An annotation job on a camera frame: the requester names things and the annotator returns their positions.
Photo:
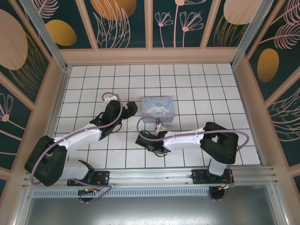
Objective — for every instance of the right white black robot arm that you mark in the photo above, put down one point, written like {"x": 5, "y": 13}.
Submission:
{"x": 182, "y": 140}

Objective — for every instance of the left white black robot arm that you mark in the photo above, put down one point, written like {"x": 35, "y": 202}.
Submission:
{"x": 77, "y": 138}

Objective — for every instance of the blue cartoon tin box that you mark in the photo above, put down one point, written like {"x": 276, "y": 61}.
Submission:
{"x": 157, "y": 107}

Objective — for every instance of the grey metal sheet panel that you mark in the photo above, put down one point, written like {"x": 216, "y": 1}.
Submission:
{"x": 150, "y": 211}

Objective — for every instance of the small circuit board with LEDs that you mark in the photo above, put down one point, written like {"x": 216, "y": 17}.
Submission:
{"x": 87, "y": 191}

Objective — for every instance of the yellow power connector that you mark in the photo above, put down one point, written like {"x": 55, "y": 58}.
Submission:
{"x": 226, "y": 187}

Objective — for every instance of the long aluminium mounting rail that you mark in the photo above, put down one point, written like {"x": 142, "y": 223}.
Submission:
{"x": 150, "y": 174}

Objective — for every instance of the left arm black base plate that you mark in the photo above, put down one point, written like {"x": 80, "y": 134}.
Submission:
{"x": 103, "y": 175}

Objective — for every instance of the aluminium floor edge rail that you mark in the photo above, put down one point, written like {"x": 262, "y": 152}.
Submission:
{"x": 247, "y": 117}
{"x": 55, "y": 117}

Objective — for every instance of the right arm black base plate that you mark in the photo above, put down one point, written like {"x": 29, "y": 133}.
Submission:
{"x": 198, "y": 175}

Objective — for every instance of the aluminium corner post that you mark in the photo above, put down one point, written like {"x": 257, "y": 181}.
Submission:
{"x": 250, "y": 35}
{"x": 47, "y": 35}

